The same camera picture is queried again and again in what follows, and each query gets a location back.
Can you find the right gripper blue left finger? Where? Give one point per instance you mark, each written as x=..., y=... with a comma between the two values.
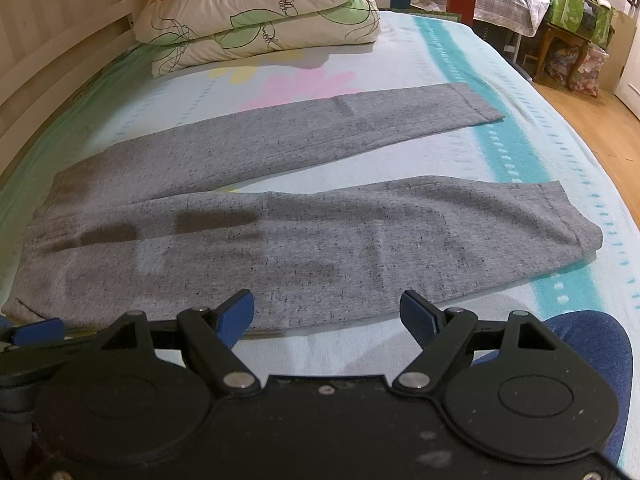
x=207, y=338

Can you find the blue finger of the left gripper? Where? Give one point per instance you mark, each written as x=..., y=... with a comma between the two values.
x=35, y=333

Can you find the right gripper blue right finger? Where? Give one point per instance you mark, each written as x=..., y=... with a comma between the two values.
x=444, y=337

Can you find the grey speckled pants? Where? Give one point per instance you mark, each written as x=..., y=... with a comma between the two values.
x=150, y=223

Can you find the blue trouser leg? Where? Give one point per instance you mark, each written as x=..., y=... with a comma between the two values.
x=556, y=392

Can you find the floral bag under stool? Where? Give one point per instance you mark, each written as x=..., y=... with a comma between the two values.
x=576, y=68

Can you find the beige wooden bed headboard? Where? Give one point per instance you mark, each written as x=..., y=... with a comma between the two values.
x=49, y=50

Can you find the floral folded quilt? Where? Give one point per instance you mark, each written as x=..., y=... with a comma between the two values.
x=184, y=33

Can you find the plaid blanket pile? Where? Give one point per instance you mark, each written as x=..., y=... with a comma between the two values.
x=521, y=16

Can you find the green floral storage bag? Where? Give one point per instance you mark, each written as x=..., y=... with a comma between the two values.
x=589, y=19

